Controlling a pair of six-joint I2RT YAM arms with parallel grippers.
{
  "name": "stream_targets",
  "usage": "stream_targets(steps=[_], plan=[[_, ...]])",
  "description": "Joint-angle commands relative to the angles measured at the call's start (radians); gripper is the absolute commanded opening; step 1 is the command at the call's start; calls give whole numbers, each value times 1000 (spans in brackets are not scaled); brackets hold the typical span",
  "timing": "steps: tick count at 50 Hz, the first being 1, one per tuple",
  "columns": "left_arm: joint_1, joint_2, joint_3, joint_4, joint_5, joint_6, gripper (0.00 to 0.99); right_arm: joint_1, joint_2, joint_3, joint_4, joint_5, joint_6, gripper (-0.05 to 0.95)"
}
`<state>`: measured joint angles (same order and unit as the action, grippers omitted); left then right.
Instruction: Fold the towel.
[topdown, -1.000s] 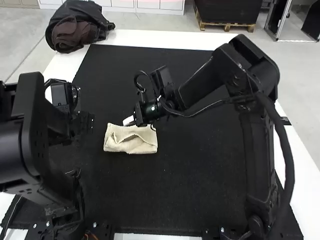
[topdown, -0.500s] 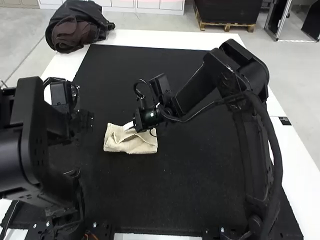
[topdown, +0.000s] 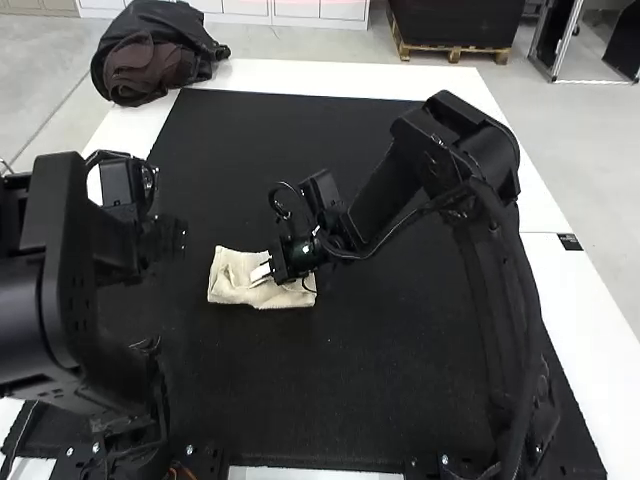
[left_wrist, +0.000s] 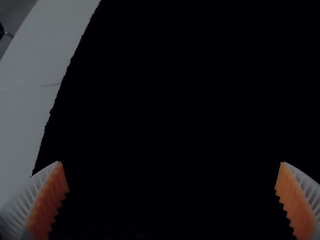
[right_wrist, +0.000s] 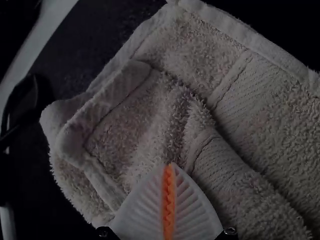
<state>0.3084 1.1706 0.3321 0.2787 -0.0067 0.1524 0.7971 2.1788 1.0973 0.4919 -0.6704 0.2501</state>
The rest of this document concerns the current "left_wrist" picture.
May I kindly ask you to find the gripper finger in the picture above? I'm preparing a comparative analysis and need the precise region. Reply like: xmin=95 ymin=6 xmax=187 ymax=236
xmin=0 ymin=160 xmax=71 ymax=240
xmin=274 ymin=161 xmax=320 ymax=240

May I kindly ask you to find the black mat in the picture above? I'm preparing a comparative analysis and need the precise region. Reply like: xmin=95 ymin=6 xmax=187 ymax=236
xmin=31 ymin=0 xmax=320 ymax=240

